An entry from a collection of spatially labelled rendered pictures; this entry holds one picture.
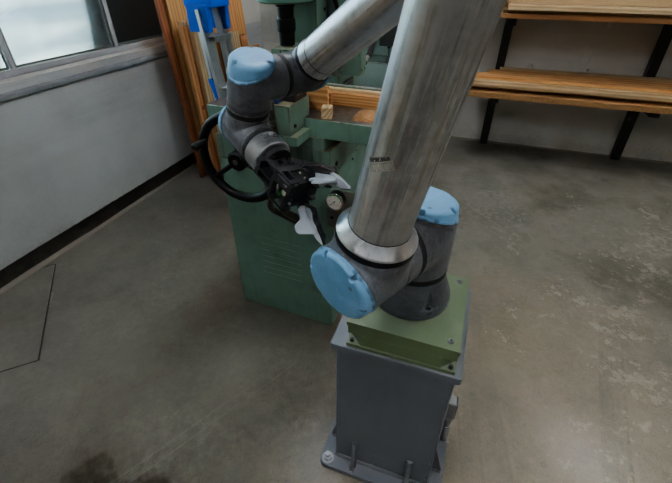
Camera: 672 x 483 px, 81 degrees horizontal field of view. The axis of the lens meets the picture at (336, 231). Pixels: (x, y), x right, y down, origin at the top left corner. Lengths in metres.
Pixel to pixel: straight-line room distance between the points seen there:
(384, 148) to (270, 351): 1.26
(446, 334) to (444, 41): 0.62
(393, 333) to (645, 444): 1.09
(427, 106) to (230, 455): 1.25
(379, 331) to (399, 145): 0.48
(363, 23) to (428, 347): 0.65
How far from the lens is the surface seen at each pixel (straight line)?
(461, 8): 0.49
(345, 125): 1.23
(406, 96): 0.52
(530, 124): 3.74
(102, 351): 1.92
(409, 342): 0.91
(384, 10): 0.74
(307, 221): 0.83
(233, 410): 1.57
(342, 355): 1.02
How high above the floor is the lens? 1.30
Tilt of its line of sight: 34 degrees down
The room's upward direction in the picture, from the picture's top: straight up
